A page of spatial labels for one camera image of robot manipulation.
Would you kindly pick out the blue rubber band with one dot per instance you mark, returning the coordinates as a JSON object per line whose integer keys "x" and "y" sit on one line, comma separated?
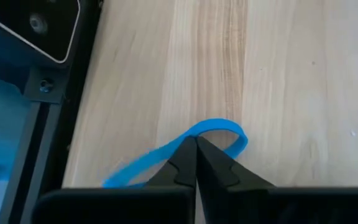
{"x": 216, "y": 123}

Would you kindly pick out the small black camera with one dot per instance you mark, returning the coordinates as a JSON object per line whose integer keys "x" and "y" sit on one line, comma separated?
{"x": 33, "y": 25}

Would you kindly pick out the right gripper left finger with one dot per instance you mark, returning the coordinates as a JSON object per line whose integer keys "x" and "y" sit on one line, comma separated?
{"x": 166, "y": 196}

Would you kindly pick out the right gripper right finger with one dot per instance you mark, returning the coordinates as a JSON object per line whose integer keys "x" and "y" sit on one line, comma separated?
{"x": 244, "y": 199}

